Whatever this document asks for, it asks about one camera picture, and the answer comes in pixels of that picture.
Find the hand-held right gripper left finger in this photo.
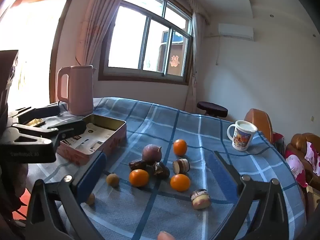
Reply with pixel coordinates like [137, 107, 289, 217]
[25, 151, 108, 240]

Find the pink curtain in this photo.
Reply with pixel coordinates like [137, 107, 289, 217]
[75, 0, 135, 67]

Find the white air conditioner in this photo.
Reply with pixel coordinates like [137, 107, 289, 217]
[218, 23, 254, 40]

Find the white wall pipe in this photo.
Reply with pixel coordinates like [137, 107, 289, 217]
[215, 36, 221, 66]

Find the blue plaid tablecloth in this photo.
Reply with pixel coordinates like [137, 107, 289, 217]
[25, 96, 307, 240]

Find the brown leather armchair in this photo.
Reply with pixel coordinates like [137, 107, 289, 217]
[244, 108, 274, 144]

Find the sliding window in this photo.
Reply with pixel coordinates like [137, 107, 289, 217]
[98, 0, 194, 86]

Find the gold tin lid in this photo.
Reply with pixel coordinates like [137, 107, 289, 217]
[24, 118, 46, 128]

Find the orange mandarin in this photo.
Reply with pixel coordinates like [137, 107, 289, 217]
[129, 169, 150, 187]
[170, 174, 191, 192]
[173, 139, 188, 156]

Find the brown leather sofa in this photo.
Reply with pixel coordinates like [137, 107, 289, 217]
[285, 133, 320, 188]

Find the purple passion fruit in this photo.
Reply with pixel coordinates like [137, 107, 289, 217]
[142, 144, 162, 164]

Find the black kettle cord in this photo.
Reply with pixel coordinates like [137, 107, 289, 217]
[55, 101, 70, 117]

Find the pink metal tin box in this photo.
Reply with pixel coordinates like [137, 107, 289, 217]
[56, 114, 127, 167]

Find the wooden door frame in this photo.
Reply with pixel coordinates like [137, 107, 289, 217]
[0, 0, 75, 104]

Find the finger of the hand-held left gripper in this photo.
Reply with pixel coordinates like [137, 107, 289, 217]
[11, 119, 87, 147]
[9, 105, 61, 126]

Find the dark chestnut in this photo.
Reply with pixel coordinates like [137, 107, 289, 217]
[152, 162, 170, 179]

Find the dark round stool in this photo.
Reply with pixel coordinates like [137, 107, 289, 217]
[197, 101, 229, 118]

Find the pink floral cushion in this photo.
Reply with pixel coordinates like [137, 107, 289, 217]
[304, 141, 320, 177]
[285, 150, 309, 188]

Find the person's right hand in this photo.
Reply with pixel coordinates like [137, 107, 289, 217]
[157, 231, 175, 240]

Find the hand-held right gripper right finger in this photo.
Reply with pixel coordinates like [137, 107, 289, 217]
[209, 151, 290, 240]

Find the white curtain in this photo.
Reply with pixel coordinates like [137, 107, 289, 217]
[185, 10, 210, 112]

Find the red cloth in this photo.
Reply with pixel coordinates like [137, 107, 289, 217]
[274, 132, 285, 153]

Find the pink electric kettle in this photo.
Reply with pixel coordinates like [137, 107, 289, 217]
[57, 65, 97, 116]

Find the brown date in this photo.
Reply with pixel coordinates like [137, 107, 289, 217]
[129, 159, 147, 172]

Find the white printed mug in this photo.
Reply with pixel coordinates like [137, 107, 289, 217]
[227, 120, 258, 152]

